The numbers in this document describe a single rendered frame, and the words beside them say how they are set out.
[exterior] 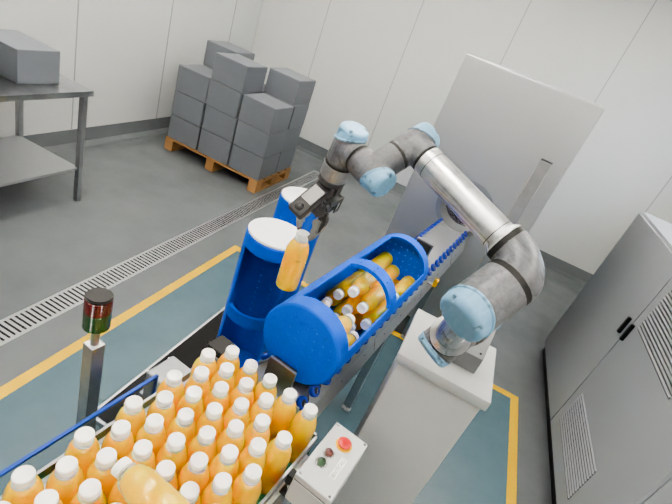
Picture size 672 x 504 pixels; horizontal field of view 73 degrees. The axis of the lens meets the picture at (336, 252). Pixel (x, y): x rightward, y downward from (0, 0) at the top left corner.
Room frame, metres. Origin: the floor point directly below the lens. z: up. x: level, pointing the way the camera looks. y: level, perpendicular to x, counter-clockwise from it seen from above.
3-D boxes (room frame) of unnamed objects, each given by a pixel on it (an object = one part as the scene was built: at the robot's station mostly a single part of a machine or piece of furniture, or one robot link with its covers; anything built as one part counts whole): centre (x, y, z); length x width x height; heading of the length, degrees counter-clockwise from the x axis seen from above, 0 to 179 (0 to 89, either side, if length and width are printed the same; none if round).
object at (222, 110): (4.91, 1.55, 0.59); 1.20 x 0.80 x 1.19; 78
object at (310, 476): (0.76, -0.18, 1.05); 0.20 x 0.10 x 0.10; 160
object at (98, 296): (0.81, 0.49, 1.18); 0.06 x 0.06 x 0.16
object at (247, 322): (1.85, 0.28, 0.59); 0.28 x 0.28 x 0.88
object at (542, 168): (2.34, -0.80, 0.85); 0.06 x 0.06 x 1.70; 70
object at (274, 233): (1.85, 0.28, 1.03); 0.28 x 0.28 x 0.01
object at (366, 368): (2.01, -0.41, 0.31); 0.06 x 0.06 x 0.63; 70
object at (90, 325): (0.81, 0.49, 1.18); 0.06 x 0.06 x 0.05
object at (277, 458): (0.76, -0.05, 0.99); 0.07 x 0.07 x 0.19
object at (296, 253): (1.15, 0.11, 1.34); 0.07 x 0.07 x 0.19
